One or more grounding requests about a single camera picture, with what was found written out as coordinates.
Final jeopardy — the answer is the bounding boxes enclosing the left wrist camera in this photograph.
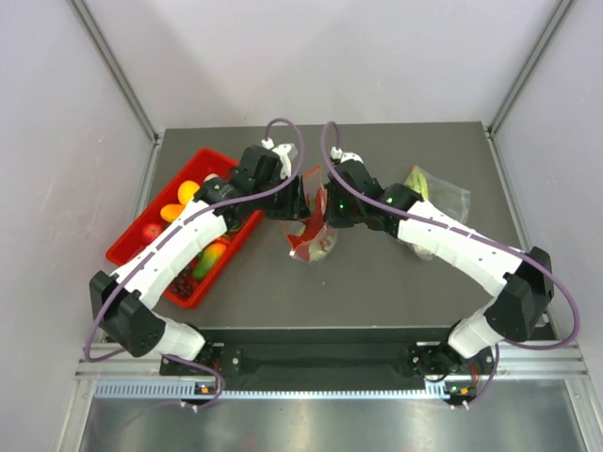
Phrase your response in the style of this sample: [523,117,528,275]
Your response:
[261,137,298,180]

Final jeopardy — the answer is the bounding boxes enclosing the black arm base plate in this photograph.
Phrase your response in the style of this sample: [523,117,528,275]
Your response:
[158,327,497,392]

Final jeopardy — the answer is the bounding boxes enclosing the fake white radish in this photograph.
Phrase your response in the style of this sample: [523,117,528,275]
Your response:
[204,173,219,183]

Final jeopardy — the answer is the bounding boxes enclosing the fake dark grapes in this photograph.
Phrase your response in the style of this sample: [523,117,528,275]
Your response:
[170,267,194,299]

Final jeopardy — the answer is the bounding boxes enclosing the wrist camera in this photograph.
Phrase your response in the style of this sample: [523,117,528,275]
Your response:
[330,146,364,165]
[261,137,298,180]

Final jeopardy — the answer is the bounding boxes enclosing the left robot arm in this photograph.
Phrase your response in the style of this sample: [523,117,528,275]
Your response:
[89,138,309,374]

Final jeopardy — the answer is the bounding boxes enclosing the clear bag with leek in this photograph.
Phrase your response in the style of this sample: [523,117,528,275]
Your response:
[399,164,473,261]

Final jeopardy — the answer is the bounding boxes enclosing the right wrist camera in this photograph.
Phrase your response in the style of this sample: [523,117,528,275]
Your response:
[330,146,364,165]

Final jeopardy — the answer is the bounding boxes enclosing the grey cable duct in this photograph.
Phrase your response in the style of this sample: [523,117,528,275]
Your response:
[94,380,473,401]

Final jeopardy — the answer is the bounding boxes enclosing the fake orange fruit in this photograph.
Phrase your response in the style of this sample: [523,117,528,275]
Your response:
[159,203,185,223]

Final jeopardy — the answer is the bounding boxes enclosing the red plastic bin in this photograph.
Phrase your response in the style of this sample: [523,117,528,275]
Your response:
[106,148,263,309]

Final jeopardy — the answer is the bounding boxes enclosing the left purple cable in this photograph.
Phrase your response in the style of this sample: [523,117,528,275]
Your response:
[83,117,304,412]

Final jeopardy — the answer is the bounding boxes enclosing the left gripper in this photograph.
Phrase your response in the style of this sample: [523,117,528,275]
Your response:
[253,172,311,221]

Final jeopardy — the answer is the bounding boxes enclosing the purple cable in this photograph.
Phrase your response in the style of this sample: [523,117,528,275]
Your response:
[319,120,581,409]
[83,117,304,412]

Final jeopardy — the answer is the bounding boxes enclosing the clear zip bag red slider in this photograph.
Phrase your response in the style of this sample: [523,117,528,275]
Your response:
[275,164,339,265]

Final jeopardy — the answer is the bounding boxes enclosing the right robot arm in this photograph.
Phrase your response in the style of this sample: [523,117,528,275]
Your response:
[325,148,554,373]

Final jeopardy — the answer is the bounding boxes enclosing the fake lemon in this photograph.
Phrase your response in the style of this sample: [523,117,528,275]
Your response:
[177,180,200,206]

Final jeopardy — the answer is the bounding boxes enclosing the fake leek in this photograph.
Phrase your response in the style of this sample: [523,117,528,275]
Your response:
[404,165,430,200]

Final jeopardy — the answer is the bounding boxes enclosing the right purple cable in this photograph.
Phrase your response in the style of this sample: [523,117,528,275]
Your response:
[319,120,581,409]

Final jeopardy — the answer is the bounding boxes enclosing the fake cabbage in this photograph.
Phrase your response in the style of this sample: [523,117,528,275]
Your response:
[308,229,337,263]

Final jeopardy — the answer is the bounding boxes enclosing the fake mango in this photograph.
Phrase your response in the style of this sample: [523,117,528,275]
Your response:
[192,242,226,281]

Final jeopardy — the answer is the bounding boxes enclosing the fake red apple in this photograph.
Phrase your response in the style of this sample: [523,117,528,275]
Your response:
[141,222,163,244]

